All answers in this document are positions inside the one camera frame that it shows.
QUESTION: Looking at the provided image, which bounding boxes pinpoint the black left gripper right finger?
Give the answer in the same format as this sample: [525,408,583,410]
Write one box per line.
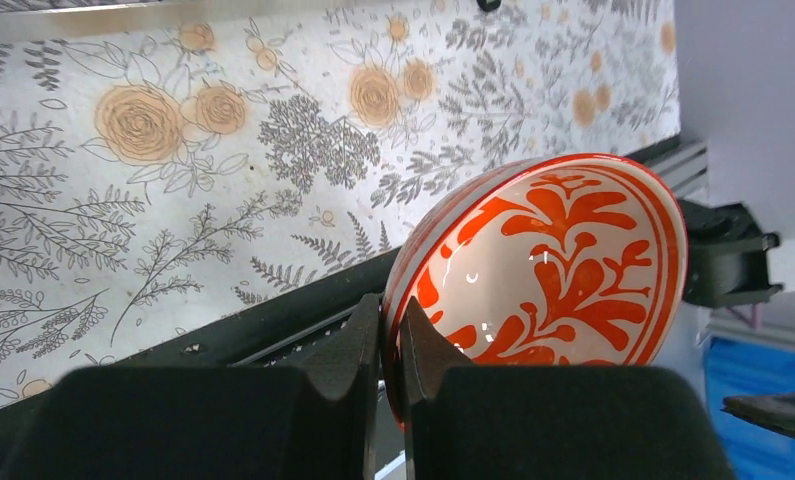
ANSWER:
[399,300,734,479]

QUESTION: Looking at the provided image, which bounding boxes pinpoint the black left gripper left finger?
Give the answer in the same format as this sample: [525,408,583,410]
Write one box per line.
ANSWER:
[0,294,380,479]

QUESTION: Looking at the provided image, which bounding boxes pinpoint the red white coral bowl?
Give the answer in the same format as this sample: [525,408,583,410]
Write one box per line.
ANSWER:
[380,153,689,423]

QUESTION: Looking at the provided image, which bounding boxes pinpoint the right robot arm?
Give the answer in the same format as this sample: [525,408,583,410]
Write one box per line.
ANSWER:
[679,199,795,309]

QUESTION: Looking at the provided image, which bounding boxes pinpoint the steel two-tier dish rack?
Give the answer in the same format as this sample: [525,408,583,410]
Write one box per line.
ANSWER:
[0,0,394,44]

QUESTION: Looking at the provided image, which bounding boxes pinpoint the floral tablecloth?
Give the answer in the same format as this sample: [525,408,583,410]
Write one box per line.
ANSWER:
[0,1,680,409]

